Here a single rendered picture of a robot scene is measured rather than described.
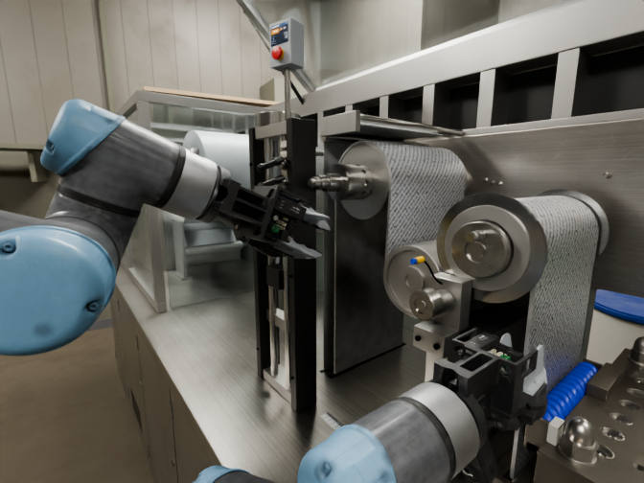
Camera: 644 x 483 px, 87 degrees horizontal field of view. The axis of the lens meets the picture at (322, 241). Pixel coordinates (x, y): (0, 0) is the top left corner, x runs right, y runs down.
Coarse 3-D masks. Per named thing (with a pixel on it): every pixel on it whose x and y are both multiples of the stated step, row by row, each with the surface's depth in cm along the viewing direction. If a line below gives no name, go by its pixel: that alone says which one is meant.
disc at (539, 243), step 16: (464, 208) 47; (512, 208) 42; (528, 208) 41; (448, 224) 49; (528, 224) 41; (544, 240) 40; (544, 256) 40; (448, 272) 50; (528, 272) 42; (512, 288) 43; (528, 288) 42
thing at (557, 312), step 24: (552, 288) 46; (576, 288) 52; (528, 312) 43; (552, 312) 47; (576, 312) 54; (528, 336) 43; (552, 336) 49; (576, 336) 56; (528, 360) 44; (552, 360) 50; (576, 360) 58; (552, 384) 52
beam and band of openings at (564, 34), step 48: (624, 0) 56; (480, 48) 75; (528, 48) 68; (576, 48) 62; (624, 48) 62; (336, 96) 114; (384, 96) 98; (432, 96) 86; (480, 96) 77; (528, 96) 76; (576, 96) 64; (624, 96) 63
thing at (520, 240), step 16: (480, 208) 45; (496, 208) 43; (512, 224) 42; (448, 240) 49; (512, 240) 42; (528, 240) 41; (448, 256) 49; (528, 256) 41; (512, 272) 43; (480, 288) 46; (496, 288) 44
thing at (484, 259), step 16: (464, 224) 46; (480, 224) 44; (496, 224) 43; (464, 240) 46; (496, 240) 42; (464, 256) 46; (480, 256) 44; (496, 256) 42; (512, 256) 43; (464, 272) 46; (480, 272) 44; (496, 272) 43
